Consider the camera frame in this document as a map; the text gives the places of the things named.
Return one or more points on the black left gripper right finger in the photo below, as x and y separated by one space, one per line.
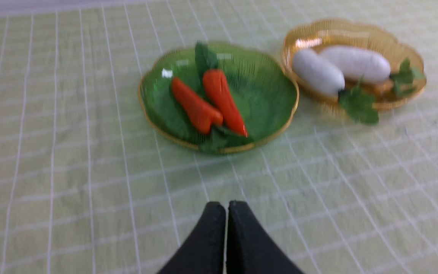
249 248

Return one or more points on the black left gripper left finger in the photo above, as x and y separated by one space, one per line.
203 250

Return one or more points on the orange carrot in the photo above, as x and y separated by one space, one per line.
217 89
206 119

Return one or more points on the white radish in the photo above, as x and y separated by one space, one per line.
327 79
373 69

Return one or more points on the green checkered tablecloth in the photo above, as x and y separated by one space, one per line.
88 187

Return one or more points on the green plastic plate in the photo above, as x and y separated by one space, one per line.
266 97

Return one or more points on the amber plastic plate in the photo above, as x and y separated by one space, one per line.
323 33

